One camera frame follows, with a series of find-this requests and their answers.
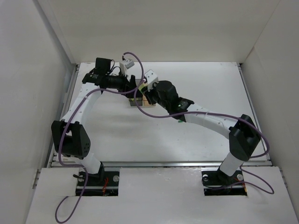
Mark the lime lego piece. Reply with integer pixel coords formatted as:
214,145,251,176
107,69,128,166
138,84,147,94

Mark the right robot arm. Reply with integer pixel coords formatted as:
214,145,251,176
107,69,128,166
139,81,261,178

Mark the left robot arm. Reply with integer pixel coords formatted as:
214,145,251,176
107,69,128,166
51,58,136,176

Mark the amber transparent container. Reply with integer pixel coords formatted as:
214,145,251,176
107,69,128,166
142,95,156,107

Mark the smoky grey transparent container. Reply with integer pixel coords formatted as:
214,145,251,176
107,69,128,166
128,89,143,107

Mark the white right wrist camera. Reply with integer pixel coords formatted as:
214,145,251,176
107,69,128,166
144,70,158,91

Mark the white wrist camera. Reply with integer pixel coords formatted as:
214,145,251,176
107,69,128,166
144,70,158,91
119,59,135,76

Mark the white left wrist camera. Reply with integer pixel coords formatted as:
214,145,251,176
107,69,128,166
119,59,135,76

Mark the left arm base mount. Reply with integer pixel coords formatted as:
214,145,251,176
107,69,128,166
73,171,120,196

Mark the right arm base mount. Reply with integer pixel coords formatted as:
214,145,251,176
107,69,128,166
201,170,247,196

